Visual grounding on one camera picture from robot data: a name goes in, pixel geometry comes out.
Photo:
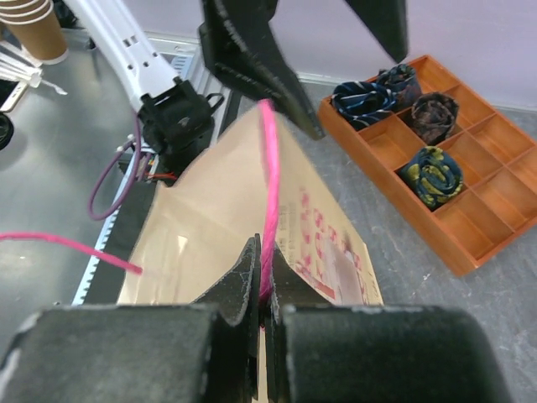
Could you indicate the stacked paper cups outside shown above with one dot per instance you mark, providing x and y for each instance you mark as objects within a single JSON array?
[{"x": 36, "y": 28}]

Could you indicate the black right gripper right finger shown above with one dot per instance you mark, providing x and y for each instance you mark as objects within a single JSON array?
[{"x": 289, "y": 288}]

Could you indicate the brown rolled tie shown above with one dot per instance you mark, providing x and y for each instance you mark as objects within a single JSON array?
[{"x": 433, "y": 117}]

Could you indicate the pink and cream paper bag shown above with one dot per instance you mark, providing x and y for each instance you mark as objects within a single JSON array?
[{"x": 157, "y": 345}]

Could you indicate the blue striped rolled tie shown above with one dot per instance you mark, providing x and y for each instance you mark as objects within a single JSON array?
[{"x": 363, "y": 103}]

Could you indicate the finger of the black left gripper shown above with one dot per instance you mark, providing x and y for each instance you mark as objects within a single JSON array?
[
  {"x": 239, "y": 49},
  {"x": 387, "y": 21}
]

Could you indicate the orange compartment tray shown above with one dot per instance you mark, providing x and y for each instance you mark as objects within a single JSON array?
[{"x": 498, "y": 160}]

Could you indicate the dark rolled tie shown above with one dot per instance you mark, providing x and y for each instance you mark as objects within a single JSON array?
[{"x": 402, "y": 81}]

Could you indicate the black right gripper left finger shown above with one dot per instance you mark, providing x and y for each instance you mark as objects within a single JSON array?
[{"x": 236, "y": 293}]

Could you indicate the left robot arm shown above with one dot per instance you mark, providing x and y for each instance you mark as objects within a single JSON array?
[{"x": 177, "y": 121}]

